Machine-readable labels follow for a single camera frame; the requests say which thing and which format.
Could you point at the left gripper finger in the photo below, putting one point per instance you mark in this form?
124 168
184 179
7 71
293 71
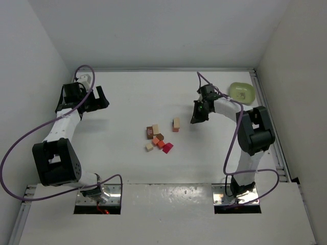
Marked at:
102 101
90 107

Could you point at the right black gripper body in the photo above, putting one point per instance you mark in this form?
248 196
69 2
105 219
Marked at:
200 111

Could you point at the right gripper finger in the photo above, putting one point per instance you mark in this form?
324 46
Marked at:
197 116
204 116

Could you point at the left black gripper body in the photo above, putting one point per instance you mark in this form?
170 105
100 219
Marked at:
91 101

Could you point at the natural wood hotel block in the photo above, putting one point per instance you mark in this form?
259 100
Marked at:
176 123

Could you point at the green plastic bowl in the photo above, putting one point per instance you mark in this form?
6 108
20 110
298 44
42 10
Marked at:
242 92

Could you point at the brown cube block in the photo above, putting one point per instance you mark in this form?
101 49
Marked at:
160 137

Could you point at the magenta roof block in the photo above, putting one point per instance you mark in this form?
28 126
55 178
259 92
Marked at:
167 148

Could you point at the red-orange cube block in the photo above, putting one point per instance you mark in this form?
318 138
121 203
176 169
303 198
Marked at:
161 144

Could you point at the salmon cube block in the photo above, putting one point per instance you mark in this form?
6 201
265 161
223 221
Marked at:
155 141

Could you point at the brown printed rectangular block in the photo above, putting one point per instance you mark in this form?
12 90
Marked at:
149 133

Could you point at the natural wood cube block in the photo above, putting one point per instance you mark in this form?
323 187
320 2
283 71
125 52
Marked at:
149 147

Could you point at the natural wood long block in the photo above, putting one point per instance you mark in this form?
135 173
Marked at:
155 129

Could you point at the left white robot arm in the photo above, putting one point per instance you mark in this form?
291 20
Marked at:
56 161

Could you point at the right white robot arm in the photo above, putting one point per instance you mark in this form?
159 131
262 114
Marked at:
254 133

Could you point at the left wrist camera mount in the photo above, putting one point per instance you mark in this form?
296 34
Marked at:
85 81

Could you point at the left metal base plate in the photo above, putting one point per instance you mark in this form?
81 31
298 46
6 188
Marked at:
105 195

